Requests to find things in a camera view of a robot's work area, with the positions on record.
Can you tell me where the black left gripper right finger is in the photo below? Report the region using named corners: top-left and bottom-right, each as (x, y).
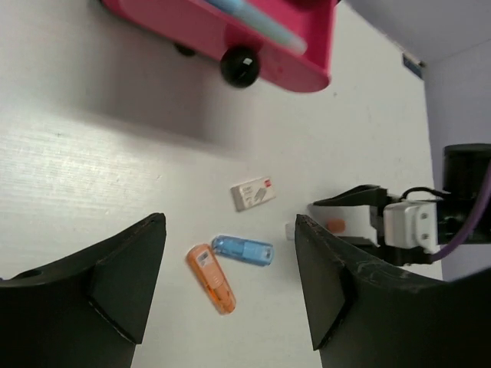
top-left (295, 215), bottom-right (490, 367)

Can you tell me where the blue table corner sticker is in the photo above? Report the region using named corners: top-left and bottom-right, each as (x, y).
top-left (402, 54), bottom-right (423, 80)

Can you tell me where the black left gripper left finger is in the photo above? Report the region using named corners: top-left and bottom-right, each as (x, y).
top-left (1, 213), bottom-right (166, 367)

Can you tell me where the white staples box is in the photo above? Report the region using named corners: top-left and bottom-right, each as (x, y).
top-left (230, 176), bottom-right (276, 212)

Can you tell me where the orange correction tape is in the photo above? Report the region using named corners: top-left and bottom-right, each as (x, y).
top-left (186, 244), bottom-right (236, 314)

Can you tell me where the orange cap highlighter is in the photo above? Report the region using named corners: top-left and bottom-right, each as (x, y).
top-left (285, 218), bottom-right (346, 242)

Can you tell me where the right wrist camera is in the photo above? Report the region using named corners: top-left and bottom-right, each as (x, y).
top-left (383, 200), bottom-right (438, 254)

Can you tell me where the blue cap highlighter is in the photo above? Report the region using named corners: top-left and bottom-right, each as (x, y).
top-left (206, 0), bottom-right (308, 55)

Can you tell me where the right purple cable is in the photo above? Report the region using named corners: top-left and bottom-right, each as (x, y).
top-left (429, 183), bottom-right (491, 264)

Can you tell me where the black round drawer knob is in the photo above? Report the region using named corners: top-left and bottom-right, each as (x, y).
top-left (219, 46), bottom-right (261, 89)

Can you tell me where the blue correction tape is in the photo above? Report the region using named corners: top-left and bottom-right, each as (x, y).
top-left (211, 235), bottom-right (275, 267)

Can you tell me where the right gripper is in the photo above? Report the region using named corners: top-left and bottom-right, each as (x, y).
top-left (312, 143), bottom-right (490, 266)

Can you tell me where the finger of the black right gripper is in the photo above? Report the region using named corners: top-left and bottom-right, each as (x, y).
top-left (339, 236), bottom-right (378, 249)

